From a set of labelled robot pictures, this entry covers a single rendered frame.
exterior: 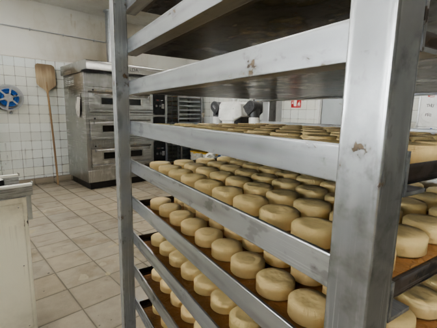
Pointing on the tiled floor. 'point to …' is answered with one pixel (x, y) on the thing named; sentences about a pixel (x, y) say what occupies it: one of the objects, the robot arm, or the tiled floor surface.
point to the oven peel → (45, 74)
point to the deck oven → (106, 122)
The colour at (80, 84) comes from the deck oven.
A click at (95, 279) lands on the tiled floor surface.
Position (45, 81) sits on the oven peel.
